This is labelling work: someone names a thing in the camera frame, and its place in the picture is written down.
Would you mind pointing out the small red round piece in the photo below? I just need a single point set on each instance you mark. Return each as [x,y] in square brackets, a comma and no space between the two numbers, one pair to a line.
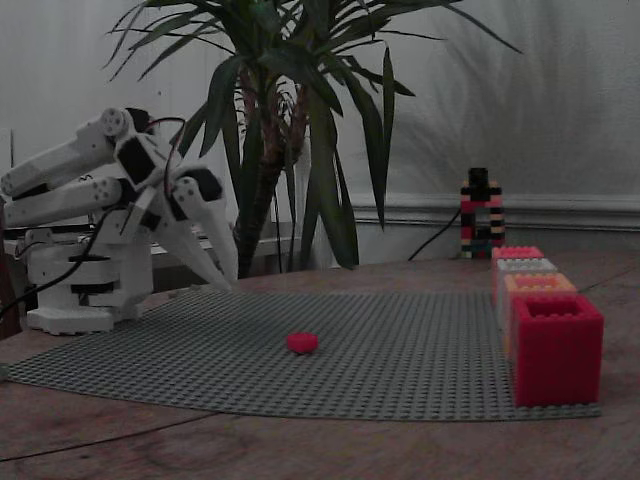
[302,342]

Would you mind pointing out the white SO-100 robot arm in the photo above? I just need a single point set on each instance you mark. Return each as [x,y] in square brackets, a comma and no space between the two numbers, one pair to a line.
[75,192]

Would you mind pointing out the grey studded baseplate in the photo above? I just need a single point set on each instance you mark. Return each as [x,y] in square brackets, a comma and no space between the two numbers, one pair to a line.
[350,360]

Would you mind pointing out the multicolour brick tower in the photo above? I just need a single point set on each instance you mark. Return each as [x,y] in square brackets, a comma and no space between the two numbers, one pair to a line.
[481,220]

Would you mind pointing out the pink brick box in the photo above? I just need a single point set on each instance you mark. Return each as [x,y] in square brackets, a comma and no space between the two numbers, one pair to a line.
[517,252]

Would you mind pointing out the grey-white brick box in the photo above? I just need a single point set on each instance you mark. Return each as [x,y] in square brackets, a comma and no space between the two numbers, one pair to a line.
[525,266]

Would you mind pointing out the orange brick box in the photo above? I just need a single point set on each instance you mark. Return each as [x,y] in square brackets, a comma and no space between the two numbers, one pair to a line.
[540,284]

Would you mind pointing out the red brick box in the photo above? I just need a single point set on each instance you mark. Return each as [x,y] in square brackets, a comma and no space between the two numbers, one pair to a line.
[557,360]

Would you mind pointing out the green dracaena house plant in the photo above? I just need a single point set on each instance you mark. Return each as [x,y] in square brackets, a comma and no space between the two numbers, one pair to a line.
[320,150]

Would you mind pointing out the thin dark stick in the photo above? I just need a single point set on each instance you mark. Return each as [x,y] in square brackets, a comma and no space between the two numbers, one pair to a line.
[11,147]

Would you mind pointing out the dark brown object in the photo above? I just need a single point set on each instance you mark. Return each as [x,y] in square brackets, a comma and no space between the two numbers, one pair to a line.
[9,295]

